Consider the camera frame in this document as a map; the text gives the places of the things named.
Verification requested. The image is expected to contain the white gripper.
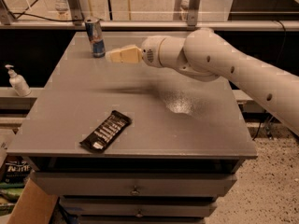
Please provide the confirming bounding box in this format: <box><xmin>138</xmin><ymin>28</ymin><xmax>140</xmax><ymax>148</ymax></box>
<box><xmin>105</xmin><ymin>36</ymin><xmax>165</xmax><ymax>68</ymax></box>

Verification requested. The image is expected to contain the red bull can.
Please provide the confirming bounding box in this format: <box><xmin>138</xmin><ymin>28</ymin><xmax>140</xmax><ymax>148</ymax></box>
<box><xmin>84</xmin><ymin>17</ymin><xmax>106</xmax><ymax>58</ymax></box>

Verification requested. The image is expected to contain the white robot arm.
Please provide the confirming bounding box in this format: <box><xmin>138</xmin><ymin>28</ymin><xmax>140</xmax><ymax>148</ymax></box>
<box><xmin>106</xmin><ymin>28</ymin><xmax>299</xmax><ymax>134</ymax></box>

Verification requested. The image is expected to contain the black snack bar wrapper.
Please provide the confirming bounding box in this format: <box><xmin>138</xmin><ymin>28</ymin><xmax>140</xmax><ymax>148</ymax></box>
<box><xmin>80</xmin><ymin>110</ymin><xmax>133</xmax><ymax>152</ymax></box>

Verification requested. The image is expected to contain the grey drawer cabinet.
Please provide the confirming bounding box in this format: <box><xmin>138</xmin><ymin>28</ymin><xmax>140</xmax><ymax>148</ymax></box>
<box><xmin>8</xmin><ymin>33</ymin><xmax>256</xmax><ymax>224</ymax></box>

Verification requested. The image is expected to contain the white pump bottle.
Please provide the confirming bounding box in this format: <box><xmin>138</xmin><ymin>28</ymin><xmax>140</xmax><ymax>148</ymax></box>
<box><xmin>5</xmin><ymin>64</ymin><xmax>31</xmax><ymax>97</ymax></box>

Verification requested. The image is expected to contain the upper drawer knob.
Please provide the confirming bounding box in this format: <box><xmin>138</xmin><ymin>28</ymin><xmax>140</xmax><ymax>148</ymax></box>
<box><xmin>131</xmin><ymin>186</ymin><xmax>140</xmax><ymax>196</ymax></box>

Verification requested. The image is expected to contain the drawer knob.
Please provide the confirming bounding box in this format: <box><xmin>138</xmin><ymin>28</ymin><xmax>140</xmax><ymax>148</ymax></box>
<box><xmin>135</xmin><ymin>210</ymin><xmax>144</xmax><ymax>218</ymax></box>
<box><xmin>131</xmin><ymin>186</ymin><xmax>140</xmax><ymax>196</ymax></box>

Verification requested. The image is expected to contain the lower drawer knob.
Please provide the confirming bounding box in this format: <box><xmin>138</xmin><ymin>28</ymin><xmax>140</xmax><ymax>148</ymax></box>
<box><xmin>135</xmin><ymin>210</ymin><xmax>144</xmax><ymax>218</ymax></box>

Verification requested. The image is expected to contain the dark snack package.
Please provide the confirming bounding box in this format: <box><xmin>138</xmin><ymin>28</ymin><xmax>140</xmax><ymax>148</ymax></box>
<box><xmin>3</xmin><ymin>161</ymin><xmax>31</xmax><ymax>184</ymax></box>

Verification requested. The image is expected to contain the cardboard box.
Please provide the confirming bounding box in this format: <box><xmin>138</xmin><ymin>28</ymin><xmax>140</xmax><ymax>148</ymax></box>
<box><xmin>7</xmin><ymin>179</ymin><xmax>58</xmax><ymax>224</ymax></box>

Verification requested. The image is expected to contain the black cable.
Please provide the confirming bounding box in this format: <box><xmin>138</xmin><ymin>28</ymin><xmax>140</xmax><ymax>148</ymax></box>
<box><xmin>8</xmin><ymin>0</ymin><xmax>87</xmax><ymax>23</ymax></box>

